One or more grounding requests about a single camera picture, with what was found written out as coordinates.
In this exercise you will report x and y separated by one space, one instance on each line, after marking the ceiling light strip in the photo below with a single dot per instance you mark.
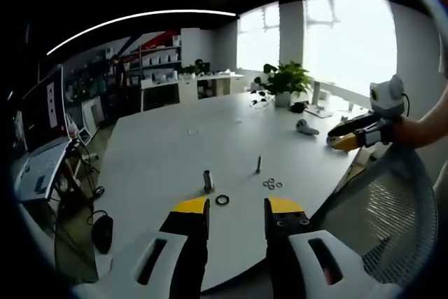
140 22

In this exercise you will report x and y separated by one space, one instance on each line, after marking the grey mesh office chair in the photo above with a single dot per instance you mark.
388 208

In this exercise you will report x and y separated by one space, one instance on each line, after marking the white bottle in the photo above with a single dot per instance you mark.
316 93

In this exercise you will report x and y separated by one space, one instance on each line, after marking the small potted green plant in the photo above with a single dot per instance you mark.
190 69

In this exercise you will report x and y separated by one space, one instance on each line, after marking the white office chair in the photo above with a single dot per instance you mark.
91 117

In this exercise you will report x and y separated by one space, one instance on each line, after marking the small black device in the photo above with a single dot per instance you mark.
298 106

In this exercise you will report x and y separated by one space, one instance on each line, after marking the white handheld controller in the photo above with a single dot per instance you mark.
305 126

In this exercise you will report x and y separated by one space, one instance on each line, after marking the metal storage shelf rack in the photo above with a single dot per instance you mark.
157 62

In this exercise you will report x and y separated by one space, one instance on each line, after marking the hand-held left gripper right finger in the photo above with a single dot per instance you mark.
290 229

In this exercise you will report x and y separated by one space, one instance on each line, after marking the white paper stack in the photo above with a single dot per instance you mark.
320 111

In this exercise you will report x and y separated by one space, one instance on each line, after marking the small metal washer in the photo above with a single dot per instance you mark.
266 183
272 180
279 184

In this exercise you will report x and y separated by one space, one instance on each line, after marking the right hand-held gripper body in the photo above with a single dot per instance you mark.
385 103

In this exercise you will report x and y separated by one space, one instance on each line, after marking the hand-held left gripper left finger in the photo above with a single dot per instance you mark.
182 229

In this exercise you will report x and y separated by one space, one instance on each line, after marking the white low cabinet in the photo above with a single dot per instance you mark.
189 87

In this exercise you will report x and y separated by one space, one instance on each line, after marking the open laptop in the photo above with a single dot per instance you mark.
42 120

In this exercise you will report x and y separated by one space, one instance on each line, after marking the large potted green plant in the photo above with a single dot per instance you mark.
287 80

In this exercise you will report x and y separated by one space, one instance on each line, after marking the thick metal cylinder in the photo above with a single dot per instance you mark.
207 180

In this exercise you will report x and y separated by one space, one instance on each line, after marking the thin threaded metal stud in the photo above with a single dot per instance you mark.
259 165

